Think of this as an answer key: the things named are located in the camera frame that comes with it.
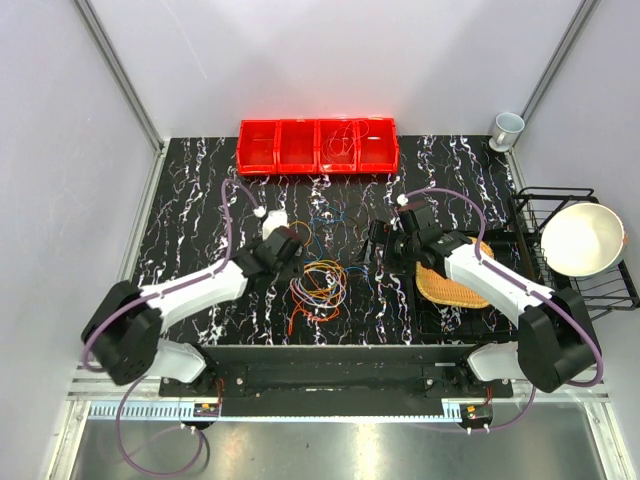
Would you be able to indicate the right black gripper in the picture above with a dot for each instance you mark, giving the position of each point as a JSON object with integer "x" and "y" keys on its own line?
{"x": 382, "y": 233}

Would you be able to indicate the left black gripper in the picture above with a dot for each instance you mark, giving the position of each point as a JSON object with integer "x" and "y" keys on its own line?
{"x": 293, "y": 268}

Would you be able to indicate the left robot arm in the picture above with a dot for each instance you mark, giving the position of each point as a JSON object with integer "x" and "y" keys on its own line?
{"x": 125, "y": 333}

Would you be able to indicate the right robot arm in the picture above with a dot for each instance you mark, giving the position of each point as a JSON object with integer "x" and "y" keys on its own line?
{"x": 555, "y": 342}

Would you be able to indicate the woven bamboo basket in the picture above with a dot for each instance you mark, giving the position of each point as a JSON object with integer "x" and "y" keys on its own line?
{"x": 443, "y": 291}

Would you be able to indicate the white mug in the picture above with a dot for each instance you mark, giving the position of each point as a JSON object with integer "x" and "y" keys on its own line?
{"x": 506, "y": 130}

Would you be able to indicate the white bowl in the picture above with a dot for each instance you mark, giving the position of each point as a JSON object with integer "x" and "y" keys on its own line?
{"x": 583, "y": 240}

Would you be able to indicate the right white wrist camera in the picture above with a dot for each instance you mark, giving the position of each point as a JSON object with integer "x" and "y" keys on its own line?
{"x": 404, "y": 203}

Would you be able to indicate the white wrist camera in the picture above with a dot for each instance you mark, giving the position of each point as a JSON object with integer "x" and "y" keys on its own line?
{"x": 273, "y": 220}
{"x": 404, "y": 203}

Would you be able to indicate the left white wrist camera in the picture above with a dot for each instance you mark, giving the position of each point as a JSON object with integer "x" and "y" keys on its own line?
{"x": 273, "y": 220}

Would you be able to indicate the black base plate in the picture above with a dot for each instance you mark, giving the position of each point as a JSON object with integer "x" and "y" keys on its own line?
{"x": 316, "y": 383}

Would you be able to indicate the black wire dish rack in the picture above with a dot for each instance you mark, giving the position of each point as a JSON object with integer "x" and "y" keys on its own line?
{"x": 603, "y": 293}

